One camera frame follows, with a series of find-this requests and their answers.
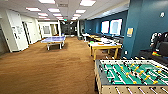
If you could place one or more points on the black wheeled cart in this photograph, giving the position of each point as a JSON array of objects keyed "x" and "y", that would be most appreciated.
[{"x": 160, "y": 45}]

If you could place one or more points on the blue ping pong table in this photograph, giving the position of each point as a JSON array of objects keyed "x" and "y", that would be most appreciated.
[{"x": 54, "y": 39}]

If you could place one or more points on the foosball table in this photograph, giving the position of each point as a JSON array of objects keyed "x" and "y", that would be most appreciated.
[{"x": 133, "y": 76}]

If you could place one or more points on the long wooden table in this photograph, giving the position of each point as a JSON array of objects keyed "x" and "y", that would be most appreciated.
[{"x": 90, "y": 36}]

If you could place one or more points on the dark waste bin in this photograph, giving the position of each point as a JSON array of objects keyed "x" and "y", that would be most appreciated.
[{"x": 80, "y": 37}]

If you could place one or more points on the grey wall whiteboard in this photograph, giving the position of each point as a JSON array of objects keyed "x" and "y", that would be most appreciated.
[{"x": 46, "y": 30}]

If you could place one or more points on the yellow wall sign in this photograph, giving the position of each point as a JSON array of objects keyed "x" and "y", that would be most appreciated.
[{"x": 129, "y": 32}]

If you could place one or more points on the yellow edged white table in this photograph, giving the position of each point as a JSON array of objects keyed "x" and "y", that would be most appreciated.
[{"x": 105, "y": 45}]

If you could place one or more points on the round white wall device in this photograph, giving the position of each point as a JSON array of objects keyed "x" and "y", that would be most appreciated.
[{"x": 162, "y": 14}]

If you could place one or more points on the paper wall notices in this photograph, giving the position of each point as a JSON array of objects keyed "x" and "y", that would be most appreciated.
[{"x": 16, "y": 30}]

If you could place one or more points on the dark bowl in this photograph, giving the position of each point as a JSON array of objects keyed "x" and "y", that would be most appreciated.
[{"x": 107, "y": 41}]

